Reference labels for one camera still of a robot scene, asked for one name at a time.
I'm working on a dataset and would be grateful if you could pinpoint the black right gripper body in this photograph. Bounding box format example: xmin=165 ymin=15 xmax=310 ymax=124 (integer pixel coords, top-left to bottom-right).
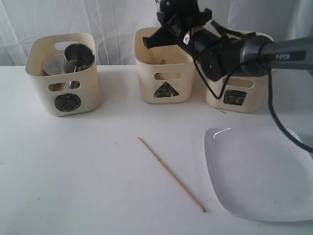
xmin=171 ymin=14 xmax=247 ymax=82

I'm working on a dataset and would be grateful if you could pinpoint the steel mug with handle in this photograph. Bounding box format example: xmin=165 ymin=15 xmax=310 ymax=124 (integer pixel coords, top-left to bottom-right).
xmin=63 ymin=43 xmax=95 ymax=89

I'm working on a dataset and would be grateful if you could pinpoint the wooden chopstick lengthwise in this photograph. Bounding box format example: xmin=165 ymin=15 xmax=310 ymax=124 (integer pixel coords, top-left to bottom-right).
xmin=137 ymin=137 xmax=206 ymax=213

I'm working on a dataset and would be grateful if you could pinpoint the white square plate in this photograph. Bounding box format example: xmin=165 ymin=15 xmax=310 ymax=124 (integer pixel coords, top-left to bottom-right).
xmin=203 ymin=127 xmax=313 ymax=222

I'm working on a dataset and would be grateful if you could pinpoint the wooden chopstick across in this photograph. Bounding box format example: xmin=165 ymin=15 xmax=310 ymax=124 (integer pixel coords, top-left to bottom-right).
xmin=154 ymin=73 xmax=169 ymax=80

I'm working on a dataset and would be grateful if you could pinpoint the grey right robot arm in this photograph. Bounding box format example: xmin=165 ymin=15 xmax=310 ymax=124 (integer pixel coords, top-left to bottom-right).
xmin=143 ymin=13 xmax=313 ymax=82

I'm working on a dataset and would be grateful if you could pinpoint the cream bin with triangle mark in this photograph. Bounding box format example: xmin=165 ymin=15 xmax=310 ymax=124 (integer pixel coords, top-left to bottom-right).
xmin=134 ymin=27 xmax=195 ymax=104

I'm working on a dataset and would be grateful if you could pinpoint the cream bin with square mark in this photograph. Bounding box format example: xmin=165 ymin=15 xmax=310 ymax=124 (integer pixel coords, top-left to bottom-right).
xmin=202 ymin=30 xmax=273 ymax=113

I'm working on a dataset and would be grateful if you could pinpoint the white backdrop curtain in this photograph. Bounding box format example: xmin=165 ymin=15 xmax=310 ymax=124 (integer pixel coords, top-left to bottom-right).
xmin=0 ymin=0 xmax=313 ymax=66

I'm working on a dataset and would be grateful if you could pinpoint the cream bin with circle mark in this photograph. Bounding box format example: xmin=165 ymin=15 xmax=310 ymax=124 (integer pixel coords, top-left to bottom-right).
xmin=25 ymin=33 xmax=100 ymax=117

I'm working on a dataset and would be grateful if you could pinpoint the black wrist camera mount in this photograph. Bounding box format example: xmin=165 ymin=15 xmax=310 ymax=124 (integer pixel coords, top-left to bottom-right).
xmin=155 ymin=0 xmax=212 ymax=26

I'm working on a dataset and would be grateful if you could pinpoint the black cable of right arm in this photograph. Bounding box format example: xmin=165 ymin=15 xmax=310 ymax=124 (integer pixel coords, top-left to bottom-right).
xmin=185 ymin=14 xmax=313 ymax=155

